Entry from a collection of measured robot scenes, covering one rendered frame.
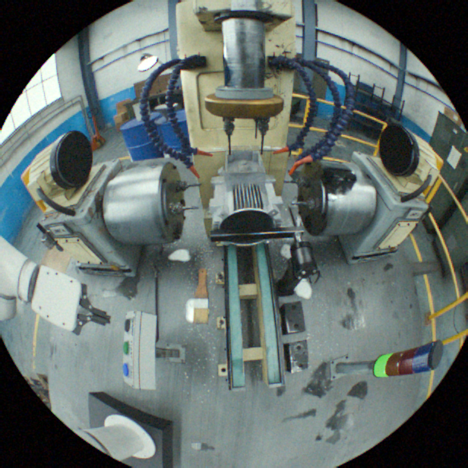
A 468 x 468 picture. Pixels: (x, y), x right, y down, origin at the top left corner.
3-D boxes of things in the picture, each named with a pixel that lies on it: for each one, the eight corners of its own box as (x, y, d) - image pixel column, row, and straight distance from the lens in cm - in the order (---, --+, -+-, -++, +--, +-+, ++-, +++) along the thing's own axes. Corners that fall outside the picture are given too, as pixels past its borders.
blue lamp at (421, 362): (411, 353, 41) (428, 348, 39) (425, 340, 46) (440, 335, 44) (411, 378, 43) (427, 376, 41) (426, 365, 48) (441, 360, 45)
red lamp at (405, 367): (396, 356, 44) (411, 353, 41) (412, 345, 48) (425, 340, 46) (397, 380, 46) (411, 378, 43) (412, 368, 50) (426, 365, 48)
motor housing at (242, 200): (216, 203, 71) (211, 161, 59) (266, 202, 72) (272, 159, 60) (216, 249, 58) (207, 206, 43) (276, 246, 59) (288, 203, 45)
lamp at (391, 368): (384, 358, 47) (396, 356, 44) (399, 349, 51) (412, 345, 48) (384, 381, 49) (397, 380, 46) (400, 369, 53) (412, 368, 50)
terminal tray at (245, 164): (226, 170, 61) (224, 151, 57) (258, 169, 61) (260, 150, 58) (226, 194, 51) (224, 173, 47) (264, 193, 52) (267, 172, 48)
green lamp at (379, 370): (372, 360, 50) (384, 358, 47) (387, 351, 54) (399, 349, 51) (373, 381, 52) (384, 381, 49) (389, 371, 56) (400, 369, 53)
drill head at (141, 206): (120, 210, 88) (96, 166, 77) (197, 202, 74) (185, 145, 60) (102, 258, 75) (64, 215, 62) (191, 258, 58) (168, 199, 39)
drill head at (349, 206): (273, 198, 75) (281, 142, 61) (353, 200, 93) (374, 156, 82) (286, 253, 59) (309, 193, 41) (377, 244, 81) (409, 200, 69)
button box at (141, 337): (144, 317, 47) (124, 311, 45) (157, 314, 40) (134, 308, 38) (143, 383, 47) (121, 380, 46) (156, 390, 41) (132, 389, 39)
